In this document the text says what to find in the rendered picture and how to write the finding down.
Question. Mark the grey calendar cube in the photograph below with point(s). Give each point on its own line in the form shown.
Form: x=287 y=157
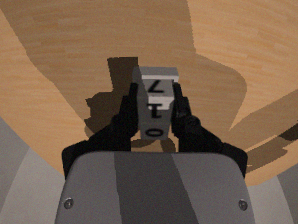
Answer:
x=154 y=130
x=155 y=99

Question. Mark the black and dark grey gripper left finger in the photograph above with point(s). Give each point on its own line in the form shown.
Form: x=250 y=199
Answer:
x=114 y=137

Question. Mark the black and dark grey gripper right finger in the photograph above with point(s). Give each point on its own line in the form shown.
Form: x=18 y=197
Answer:
x=193 y=137

